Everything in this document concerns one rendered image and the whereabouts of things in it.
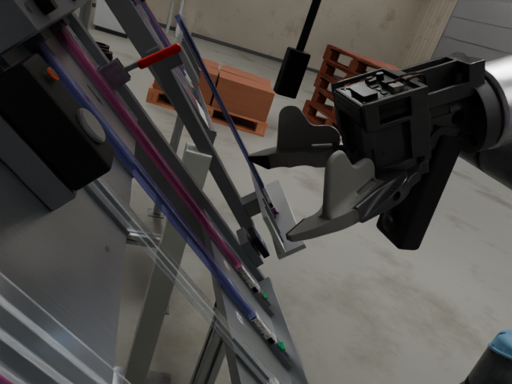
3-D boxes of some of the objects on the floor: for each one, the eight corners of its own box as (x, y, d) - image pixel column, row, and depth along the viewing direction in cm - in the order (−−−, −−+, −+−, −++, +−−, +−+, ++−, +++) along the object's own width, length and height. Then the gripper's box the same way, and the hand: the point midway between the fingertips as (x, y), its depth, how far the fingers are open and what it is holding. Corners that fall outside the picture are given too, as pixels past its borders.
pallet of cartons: (257, 113, 522) (270, 78, 506) (271, 139, 441) (286, 97, 425) (152, 83, 490) (160, 44, 473) (144, 105, 409) (155, 58, 392)
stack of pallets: (424, 189, 455) (471, 97, 418) (347, 173, 419) (391, 72, 382) (360, 139, 575) (392, 65, 537) (296, 123, 539) (324, 43, 501)
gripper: (413, 36, 45) (228, 92, 44) (573, 81, 28) (276, 176, 27) (417, 114, 49) (248, 168, 48) (558, 195, 32) (302, 281, 31)
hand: (264, 199), depth 39 cm, fingers open, 14 cm apart
